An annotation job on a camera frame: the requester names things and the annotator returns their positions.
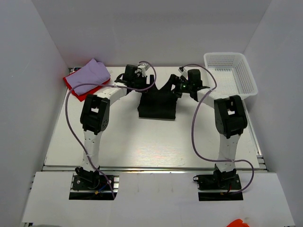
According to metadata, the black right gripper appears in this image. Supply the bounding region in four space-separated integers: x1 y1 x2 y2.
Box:
160 74 193 98

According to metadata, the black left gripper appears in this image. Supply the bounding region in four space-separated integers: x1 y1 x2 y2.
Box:
132 74 159 94

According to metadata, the black t-shirt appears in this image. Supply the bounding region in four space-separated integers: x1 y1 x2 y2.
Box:
137 74 178 120

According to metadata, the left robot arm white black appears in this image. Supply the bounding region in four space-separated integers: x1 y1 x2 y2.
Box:
76 61 155 189

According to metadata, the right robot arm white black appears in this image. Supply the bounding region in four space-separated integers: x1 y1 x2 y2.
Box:
171 67 248 189

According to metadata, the folded lilac t-shirt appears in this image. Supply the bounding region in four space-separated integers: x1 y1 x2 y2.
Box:
66 59 110 95

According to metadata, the white plastic basket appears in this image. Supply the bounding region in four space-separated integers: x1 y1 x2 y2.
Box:
204 52 258 100

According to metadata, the folded red t-shirt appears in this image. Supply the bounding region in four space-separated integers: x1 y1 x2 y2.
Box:
63 77 103 102

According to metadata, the orange object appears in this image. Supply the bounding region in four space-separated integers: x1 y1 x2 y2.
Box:
227 219 250 227

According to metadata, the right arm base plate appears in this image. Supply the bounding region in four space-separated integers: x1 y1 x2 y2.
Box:
193 168 243 201

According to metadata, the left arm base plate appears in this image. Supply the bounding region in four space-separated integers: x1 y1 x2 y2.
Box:
69 167 119 201

